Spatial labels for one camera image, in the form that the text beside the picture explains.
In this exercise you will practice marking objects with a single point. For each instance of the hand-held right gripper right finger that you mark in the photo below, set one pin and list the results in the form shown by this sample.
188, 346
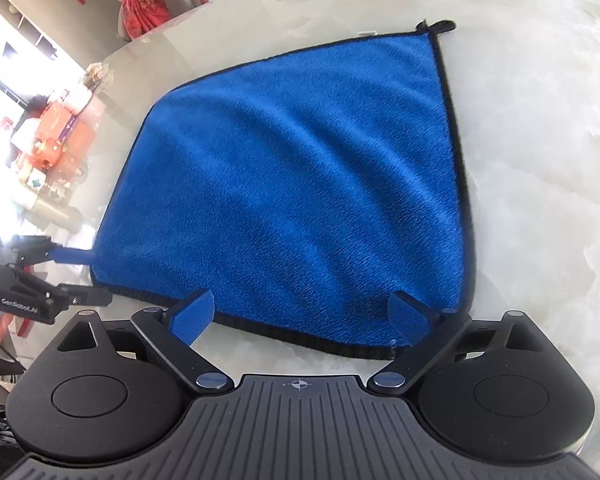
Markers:
407, 320

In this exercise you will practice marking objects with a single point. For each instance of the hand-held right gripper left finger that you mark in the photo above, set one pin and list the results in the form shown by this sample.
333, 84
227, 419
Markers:
192, 317

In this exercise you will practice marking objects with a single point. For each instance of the orange box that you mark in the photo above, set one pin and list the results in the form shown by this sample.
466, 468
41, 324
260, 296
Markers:
65, 125

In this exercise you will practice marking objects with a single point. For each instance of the grey and blue towel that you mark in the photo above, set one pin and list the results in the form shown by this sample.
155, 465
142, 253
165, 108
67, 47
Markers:
290, 170

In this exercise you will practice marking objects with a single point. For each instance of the clear snack bag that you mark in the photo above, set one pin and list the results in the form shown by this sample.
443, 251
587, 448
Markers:
95, 76

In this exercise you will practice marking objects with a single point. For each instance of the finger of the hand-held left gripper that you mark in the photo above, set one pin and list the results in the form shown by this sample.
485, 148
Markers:
75, 256
87, 296

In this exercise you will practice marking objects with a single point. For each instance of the red patterned cloth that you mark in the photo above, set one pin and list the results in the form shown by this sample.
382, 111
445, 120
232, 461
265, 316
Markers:
150, 5

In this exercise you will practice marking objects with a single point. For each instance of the clover print jar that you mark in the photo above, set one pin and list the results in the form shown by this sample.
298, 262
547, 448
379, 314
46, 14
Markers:
35, 180

